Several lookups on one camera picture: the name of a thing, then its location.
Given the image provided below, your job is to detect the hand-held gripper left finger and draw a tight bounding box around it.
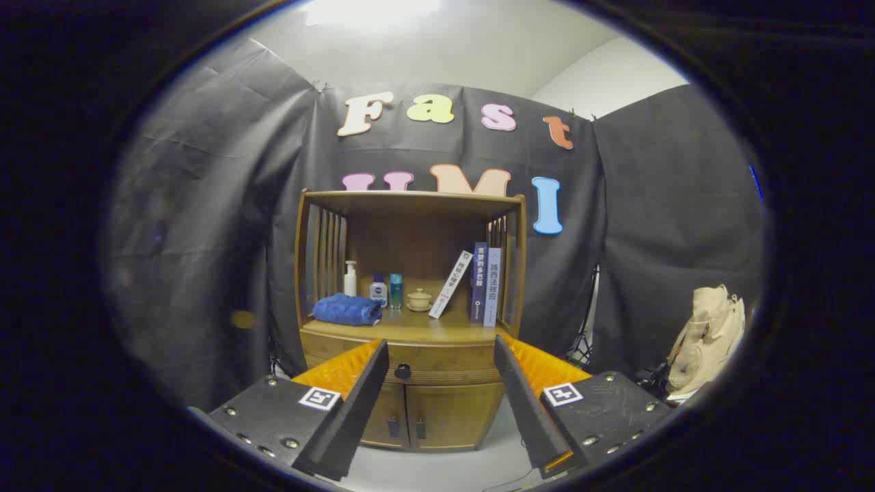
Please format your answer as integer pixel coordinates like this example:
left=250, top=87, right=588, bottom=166
left=188, top=338, right=390, bottom=482

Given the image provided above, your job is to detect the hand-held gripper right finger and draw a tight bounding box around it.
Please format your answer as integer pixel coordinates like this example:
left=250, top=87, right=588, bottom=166
left=494, top=333, right=677, bottom=479

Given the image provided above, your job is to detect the wooden drawer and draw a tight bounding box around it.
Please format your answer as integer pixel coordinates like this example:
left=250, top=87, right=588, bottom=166
left=301, top=333, right=508, bottom=386

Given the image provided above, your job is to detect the wooden countertop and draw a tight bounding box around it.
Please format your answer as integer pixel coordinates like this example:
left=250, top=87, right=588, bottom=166
left=303, top=316, right=511, bottom=346

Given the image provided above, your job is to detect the wooden cabinet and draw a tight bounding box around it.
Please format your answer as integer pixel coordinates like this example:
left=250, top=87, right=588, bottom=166
left=294, top=189, right=527, bottom=453

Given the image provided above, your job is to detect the blue folded towel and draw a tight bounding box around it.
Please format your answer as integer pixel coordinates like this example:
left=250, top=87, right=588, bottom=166
left=312, top=294, right=383, bottom=327

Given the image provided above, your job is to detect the pale lilac book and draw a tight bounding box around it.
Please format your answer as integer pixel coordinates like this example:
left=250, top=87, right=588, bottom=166
left=483, top=247, right=502, bottom=328

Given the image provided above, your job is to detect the dark blue book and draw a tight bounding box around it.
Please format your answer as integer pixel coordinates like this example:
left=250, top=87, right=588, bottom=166
left=470, top=242, right=488, bottom=324

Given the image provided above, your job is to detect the white book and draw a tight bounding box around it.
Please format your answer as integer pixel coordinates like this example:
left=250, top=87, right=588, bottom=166
left=429, top=250, right=474, bottom=320

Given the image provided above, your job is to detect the beige bag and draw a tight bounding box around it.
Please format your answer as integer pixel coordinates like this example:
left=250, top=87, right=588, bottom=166
left=667, top=284, right=746, bottom=397

